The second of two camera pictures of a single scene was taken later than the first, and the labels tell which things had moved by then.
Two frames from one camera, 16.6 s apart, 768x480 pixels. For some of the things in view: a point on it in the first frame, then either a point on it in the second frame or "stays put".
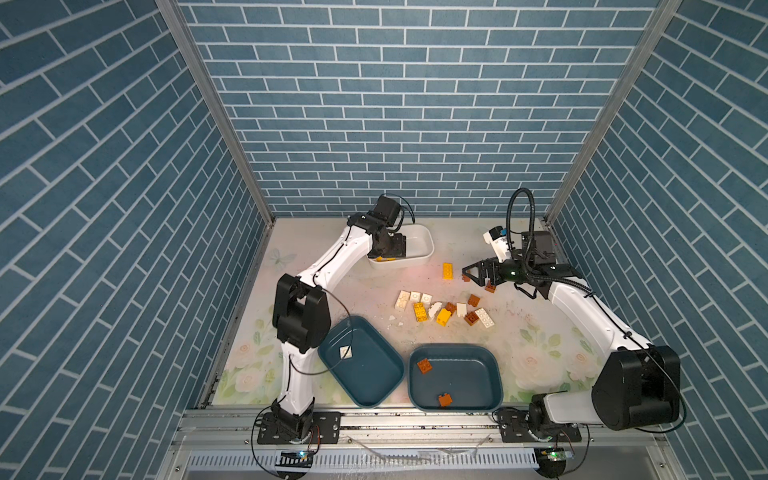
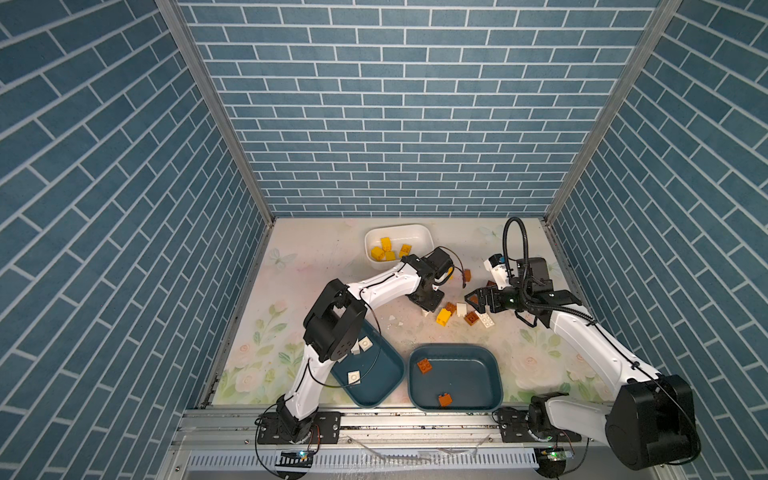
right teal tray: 455,378 stays put
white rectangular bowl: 419,247 stays put
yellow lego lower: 443,316 stays put
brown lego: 471,318 stays put
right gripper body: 514,270 → 509,297
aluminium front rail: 225,445 stays put
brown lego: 444,400 stays put
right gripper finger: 479,268 → 476,294
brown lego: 424,365 stays put
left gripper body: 392,246 → 430,298
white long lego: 485,318 stays put
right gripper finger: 480,279 → 480,307
